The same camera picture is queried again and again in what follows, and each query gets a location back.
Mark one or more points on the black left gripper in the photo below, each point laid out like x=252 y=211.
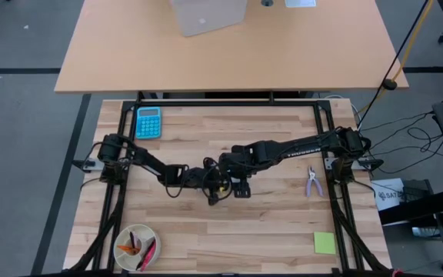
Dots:
x=198 y=179

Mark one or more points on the green sticky note pad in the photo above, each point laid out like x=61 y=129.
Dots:
x=324 y=242

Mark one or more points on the black desk grommet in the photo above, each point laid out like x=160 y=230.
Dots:
x=267 y=2

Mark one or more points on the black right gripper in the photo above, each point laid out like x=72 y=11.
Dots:
x=240 y=161

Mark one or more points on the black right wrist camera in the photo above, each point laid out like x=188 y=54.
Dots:
x=242 y=189

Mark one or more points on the black aluminium table frame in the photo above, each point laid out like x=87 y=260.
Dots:
x=225 y=103

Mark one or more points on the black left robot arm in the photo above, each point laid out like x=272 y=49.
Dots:
x=148 y=161

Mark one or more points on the pink pen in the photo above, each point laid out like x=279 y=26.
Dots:
x=149 y=252

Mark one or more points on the orange tool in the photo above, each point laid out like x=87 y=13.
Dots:
x=128 y=249

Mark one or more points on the tan wooden desk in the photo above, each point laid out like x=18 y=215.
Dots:
x=225 y=57

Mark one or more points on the blue calculator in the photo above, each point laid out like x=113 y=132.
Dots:
x=148 y=125

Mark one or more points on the black pen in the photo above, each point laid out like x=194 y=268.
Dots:
x=141 y=261
x=132 y=238

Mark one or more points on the black round puck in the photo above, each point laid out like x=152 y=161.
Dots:
x=390 y=84

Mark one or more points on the round white organiser bowl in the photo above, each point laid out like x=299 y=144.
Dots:
x=127 y=261

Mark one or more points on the clear plastic storage bin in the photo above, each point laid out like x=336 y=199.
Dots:
x=206 y=15

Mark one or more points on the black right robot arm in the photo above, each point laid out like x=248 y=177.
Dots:
x=306 y=148

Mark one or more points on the white paper sheet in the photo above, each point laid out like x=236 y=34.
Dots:
x=300 y=3

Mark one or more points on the white labelled box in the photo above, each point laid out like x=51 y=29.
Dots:
x=388 y=194

